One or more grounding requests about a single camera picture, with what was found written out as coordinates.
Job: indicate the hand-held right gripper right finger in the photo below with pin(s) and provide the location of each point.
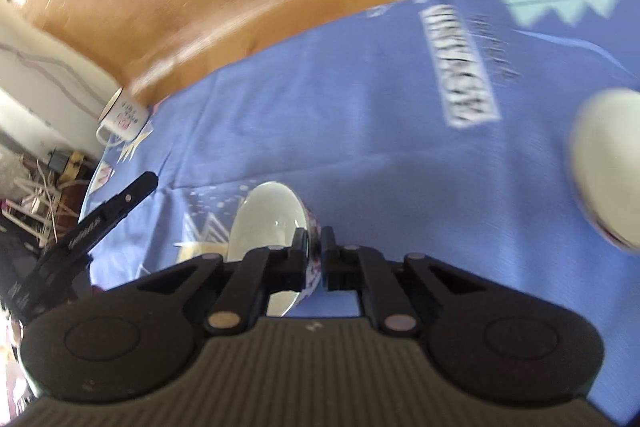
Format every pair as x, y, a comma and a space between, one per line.
327, 254

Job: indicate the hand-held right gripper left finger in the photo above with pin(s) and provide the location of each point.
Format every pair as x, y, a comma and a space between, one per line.
300, 252

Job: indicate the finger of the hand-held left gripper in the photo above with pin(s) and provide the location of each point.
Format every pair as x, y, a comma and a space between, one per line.
132, 194

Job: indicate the white bowl with pink flowers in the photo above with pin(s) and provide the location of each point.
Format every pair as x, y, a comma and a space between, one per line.
607, 167
267, 217

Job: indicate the pile of white sticks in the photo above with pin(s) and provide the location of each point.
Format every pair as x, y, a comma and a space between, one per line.
35, 202

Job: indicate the white printed mug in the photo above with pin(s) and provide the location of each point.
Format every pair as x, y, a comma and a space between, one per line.
124, 119

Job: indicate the black power adapter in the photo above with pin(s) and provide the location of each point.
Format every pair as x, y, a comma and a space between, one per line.
58, 160

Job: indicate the blue printed blanket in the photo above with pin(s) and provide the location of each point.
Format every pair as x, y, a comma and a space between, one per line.
350, 107

